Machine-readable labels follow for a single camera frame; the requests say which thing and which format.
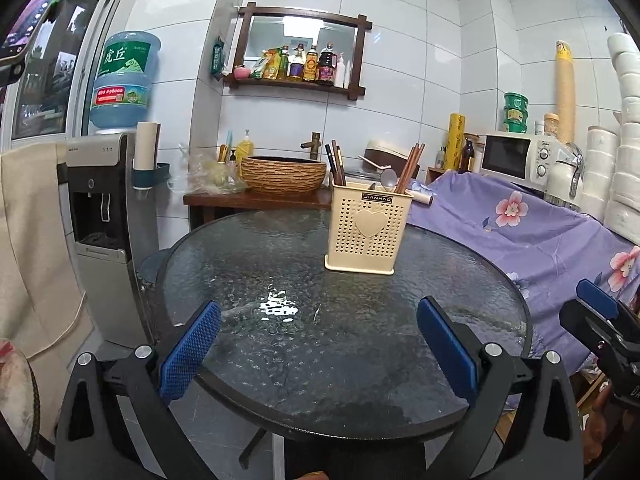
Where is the tall paper cup stack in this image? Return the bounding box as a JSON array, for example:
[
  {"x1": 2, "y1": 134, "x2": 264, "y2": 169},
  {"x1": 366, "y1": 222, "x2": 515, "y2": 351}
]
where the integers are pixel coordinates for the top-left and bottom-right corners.
[{"x1": 554, "y1": 41, "x2": 578, "y2": 146}]

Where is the beige perforated utensil holder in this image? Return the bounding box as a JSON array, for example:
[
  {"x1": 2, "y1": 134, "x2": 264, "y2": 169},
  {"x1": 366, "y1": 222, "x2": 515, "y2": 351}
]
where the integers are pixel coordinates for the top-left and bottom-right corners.
[{"x1": 324, "y1": 180, "x2": 415, "y2": 275}]

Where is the window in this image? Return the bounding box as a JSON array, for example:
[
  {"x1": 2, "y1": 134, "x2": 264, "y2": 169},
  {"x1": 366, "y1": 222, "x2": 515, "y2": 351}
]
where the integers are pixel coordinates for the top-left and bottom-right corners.
[{"x1": 10, "y1": 0, "x2": 121, "y2": 141}]

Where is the yellow packet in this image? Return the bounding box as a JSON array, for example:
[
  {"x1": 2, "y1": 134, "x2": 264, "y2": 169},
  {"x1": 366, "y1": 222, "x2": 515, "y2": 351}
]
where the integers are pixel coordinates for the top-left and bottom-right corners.
[{"x1": 252, "y1": 49, "x2": 281, "y2": 81}]

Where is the beige cloth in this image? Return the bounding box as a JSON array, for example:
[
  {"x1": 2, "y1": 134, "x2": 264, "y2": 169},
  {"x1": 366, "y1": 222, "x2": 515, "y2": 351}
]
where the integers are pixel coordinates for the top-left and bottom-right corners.
[{"x1": 0, "y1": 142, "x2": 93, "y2": 361}]

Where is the wooden framed mirror shelf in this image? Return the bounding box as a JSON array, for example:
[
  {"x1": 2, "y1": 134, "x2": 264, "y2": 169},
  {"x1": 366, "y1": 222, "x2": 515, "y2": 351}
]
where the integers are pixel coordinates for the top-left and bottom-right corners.
[{"x1": 222, "y1": 4, "x2": 375, "y2": 102}]

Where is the wooden counter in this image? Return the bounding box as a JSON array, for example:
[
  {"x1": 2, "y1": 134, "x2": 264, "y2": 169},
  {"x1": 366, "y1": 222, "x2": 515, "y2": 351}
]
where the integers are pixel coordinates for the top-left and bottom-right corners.
[{"x1": 183, "y1": 191, "x2": 333, "y2": 233}]

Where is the round printed cushion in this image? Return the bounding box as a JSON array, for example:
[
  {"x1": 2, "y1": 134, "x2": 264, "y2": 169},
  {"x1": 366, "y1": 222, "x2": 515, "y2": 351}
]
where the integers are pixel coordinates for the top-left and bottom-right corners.
[{"x1": 0, "y1": 340, "x2": 41, "y2": 461}]

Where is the bronze faucet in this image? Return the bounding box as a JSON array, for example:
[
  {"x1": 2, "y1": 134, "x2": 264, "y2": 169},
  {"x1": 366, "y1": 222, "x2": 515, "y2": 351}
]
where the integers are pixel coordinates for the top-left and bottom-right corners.
[{"x1": 300, "y1": 132, "x2": 323, "y2": 162}]

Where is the white microwave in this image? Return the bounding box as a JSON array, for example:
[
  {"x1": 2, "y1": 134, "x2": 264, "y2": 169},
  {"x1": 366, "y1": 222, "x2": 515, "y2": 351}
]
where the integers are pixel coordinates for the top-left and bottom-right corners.
[{"x1": 480, "y1": 131, "x2": 556, "y2": 183}]

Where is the black metal table leg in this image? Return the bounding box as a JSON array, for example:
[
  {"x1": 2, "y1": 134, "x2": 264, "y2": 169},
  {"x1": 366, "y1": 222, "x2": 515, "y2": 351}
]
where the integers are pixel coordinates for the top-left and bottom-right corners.
[{"x1": 239, "y1": 427, "x2": 273, "y2": 470}]

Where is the purple-label bottle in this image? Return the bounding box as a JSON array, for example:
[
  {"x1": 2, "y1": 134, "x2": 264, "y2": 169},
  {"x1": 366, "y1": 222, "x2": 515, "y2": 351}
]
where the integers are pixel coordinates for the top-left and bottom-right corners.
[{"x1": 289, "y1": 42, "x2": 306, "y2": 82}]

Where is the yellow soap bottle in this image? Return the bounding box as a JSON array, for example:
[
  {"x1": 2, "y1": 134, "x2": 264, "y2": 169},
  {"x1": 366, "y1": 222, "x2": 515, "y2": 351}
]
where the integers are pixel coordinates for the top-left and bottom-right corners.
[{"x1": 235, "y1": 130, "x2": 255, "y2": 161}]

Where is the green packet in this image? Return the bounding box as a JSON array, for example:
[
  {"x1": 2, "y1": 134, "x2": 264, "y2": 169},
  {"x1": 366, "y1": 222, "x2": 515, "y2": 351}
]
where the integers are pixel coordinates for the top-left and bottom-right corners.
[{"x1": 209, "y1": 36, "x2": 227, "y2": 78}]

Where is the teal cup holder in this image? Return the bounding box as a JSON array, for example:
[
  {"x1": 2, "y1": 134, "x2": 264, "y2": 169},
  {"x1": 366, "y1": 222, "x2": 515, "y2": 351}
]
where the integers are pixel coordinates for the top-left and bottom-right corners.
[{"x1": 131, "y1": 157, "x2": 173, "y2": 192}]

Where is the dark sauce bottle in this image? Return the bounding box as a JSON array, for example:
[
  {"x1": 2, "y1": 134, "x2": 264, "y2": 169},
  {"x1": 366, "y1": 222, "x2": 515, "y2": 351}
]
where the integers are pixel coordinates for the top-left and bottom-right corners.
[{"x1": 317, "y1": 42, "x2": 337, "y2": 86}]

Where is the white paper cup sleeve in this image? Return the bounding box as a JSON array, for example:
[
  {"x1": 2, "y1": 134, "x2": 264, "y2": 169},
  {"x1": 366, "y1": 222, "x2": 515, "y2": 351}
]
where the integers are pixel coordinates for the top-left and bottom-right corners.
[{"x1": 136, "y1": 121, "x2": 161, "y2": 171}]

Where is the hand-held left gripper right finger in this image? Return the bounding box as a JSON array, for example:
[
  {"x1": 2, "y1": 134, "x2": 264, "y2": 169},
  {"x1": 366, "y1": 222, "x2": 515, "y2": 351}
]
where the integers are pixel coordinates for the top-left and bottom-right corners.
[{"x1": 417, "y1": 297, "x2": 586, "y2": 480}]

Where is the brown and white rice cooker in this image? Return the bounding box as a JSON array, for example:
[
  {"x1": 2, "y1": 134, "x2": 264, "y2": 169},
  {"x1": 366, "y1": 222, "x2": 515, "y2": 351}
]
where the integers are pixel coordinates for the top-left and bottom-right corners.
[{"x1": 364, "y1": 140, "x2": 416, "y2": 181}]

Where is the mounted smartphone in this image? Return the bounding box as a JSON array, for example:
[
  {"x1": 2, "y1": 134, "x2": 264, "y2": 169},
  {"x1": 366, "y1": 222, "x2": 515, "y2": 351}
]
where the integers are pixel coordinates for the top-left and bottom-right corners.
[{"x1": 0, "y1": 0, "x2": 68, "y2": 61}]

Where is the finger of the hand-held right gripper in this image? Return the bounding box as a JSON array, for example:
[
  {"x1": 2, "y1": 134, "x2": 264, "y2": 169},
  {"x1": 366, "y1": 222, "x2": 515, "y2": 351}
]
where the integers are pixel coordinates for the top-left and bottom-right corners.
[{"x1": 559, "y1": 279, "x2": 640, "y2": 361}]

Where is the white kettle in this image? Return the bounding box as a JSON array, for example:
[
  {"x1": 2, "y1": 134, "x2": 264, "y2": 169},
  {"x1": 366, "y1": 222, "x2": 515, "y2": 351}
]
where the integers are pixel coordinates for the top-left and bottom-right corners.
[{"x1": 545, "y1": 142, "x2": 586, "y2": 208}]

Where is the purple floral sheet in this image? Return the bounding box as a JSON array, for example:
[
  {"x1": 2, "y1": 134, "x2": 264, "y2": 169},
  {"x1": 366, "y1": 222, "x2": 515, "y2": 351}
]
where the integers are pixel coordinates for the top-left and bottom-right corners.
[{"x1": 405, "y1": 170, "x2": 640, "y2": 376}]

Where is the wicker wash basin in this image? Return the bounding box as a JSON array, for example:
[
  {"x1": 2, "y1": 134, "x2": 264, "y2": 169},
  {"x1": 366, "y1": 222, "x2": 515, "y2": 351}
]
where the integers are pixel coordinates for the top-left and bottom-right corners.
[{"x1": 241, "y1": 156, "x2": 327, "y2": 196}]

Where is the yellow wrap roll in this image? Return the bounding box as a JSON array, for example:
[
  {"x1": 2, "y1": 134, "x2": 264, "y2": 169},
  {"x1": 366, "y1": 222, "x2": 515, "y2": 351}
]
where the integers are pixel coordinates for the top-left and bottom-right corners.
[{"x1": 445, "y1": 113, "x2": 467, "y2": 171}]

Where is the blue water jug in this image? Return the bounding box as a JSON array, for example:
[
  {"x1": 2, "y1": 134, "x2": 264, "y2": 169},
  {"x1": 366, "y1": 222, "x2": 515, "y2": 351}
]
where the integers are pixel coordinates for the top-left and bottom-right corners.
[{"x1": 89, "y1": 30, "x2": 162, "y2": 131}]

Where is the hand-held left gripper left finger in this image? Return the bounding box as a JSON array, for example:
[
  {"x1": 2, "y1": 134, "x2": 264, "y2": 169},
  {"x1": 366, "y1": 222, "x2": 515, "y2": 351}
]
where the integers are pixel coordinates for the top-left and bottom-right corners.
[{"x1": 54, "y1": 301, "x2": 222, "y2": 480}]

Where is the amber bottle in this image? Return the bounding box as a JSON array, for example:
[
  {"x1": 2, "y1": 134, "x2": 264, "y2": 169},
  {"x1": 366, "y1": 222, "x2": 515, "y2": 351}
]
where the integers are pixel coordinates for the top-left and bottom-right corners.
[{"x1": 304, "y1": 44, "x2": 320, "y2": 83}]

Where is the stack of white rolls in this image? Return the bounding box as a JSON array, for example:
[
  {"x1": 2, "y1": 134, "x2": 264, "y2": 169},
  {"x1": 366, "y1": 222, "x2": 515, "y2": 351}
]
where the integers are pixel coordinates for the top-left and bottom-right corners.
[{"x1": 580, "y1": 32, "x2": 640, "y2": 246}]

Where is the grey water dispenser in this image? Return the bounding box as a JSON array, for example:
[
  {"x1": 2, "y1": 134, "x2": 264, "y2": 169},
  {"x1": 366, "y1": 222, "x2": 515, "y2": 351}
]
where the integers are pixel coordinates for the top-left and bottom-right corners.
[{"x1": 59, "y1": 132, "x2": 146, "y2": 348}]

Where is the clear plastic bag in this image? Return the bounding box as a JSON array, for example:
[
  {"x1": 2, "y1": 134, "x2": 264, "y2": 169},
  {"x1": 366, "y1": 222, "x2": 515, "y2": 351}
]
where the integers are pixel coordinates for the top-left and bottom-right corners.
[{"x1": 170, "y1": 144, "x2": 251, "y2": 196}]

